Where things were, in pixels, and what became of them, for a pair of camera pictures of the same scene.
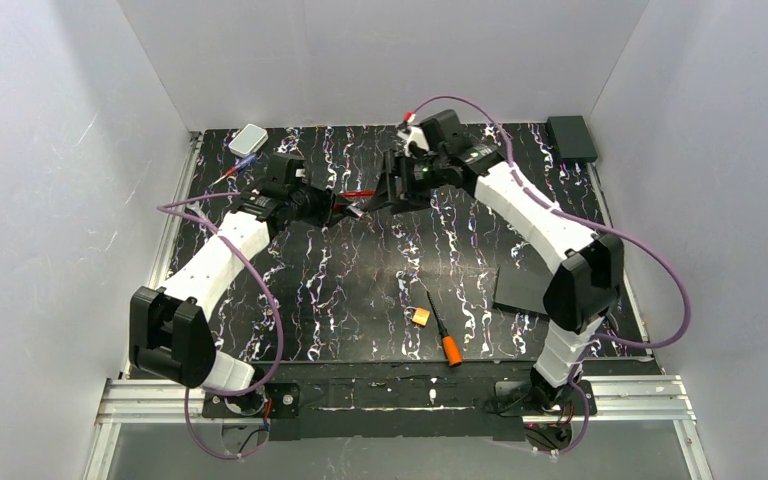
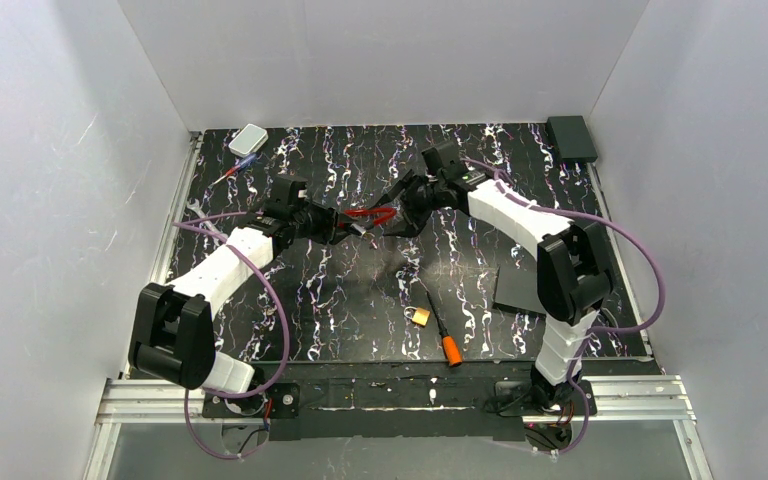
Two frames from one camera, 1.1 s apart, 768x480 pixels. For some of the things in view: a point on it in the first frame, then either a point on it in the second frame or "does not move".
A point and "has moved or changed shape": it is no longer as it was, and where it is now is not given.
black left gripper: [325, 208] to [331, 224]
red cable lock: [358, 194] has moved or changed shape
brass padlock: [420, 315] does not move
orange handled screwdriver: [451, 345] does not move
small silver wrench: [196, 206] does not move
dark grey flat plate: [521, 288] does not move
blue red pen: [234, 169] does not move
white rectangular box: [248, 140] does not move
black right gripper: [393, 183] to [417, 196]
